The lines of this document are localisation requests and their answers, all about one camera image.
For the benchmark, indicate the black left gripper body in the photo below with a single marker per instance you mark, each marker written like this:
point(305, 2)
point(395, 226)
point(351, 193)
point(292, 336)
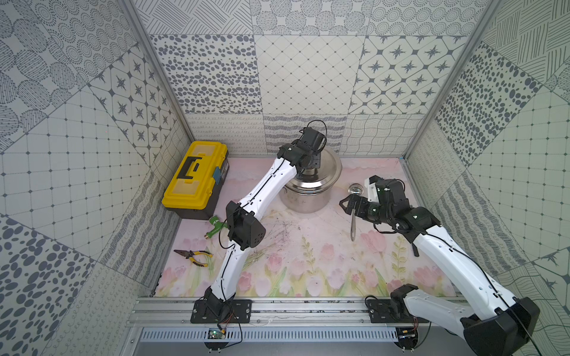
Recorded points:
point(311, 162)

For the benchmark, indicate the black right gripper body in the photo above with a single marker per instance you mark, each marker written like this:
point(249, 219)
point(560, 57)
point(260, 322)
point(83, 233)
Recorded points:
point(370, 211)

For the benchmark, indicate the stainless steel ladle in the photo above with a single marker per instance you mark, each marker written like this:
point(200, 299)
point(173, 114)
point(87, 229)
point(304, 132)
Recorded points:
point(354, 189)

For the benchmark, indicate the stainless steel pot lid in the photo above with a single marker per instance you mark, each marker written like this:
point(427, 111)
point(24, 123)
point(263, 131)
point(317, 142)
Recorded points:
point(318, 177)

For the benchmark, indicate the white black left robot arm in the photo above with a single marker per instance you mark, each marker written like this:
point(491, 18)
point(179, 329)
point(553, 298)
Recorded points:
point(244, 217)

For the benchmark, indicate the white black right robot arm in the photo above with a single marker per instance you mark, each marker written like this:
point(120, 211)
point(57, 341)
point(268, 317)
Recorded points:
point(495, 322)

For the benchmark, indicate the floral pink table mat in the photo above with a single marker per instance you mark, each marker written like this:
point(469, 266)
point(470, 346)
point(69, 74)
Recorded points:
point(305, 255)

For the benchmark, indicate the green tool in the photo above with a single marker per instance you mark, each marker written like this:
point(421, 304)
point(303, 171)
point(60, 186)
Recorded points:
point(217, 226)

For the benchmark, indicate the yellow black toolbox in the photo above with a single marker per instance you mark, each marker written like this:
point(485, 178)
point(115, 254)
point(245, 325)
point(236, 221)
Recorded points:
point(196, 186)

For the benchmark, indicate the right small circuit board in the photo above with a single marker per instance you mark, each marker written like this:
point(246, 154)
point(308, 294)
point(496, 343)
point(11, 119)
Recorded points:
point(407, 339)

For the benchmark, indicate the small circuit board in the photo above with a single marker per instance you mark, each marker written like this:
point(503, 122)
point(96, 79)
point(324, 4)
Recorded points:
point(407, 339)
point(216, 334)

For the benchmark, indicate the left small circuit board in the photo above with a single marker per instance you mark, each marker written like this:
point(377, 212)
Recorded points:
point(216, 334)

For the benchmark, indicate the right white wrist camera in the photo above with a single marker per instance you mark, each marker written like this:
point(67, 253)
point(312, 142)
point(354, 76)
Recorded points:
point(370, 187)

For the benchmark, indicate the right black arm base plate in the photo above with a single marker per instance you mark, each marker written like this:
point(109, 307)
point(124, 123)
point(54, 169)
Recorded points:
point(381, 311)

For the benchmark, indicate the aluminium mounting rail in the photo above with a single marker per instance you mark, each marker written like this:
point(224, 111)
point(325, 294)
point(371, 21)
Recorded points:
point(172, 312)

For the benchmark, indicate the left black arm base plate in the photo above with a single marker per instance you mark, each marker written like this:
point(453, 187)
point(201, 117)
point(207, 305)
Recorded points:
point(236, 311)

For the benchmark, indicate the yellow-handled pliers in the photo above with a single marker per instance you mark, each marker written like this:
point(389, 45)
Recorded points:
point(191, 255)

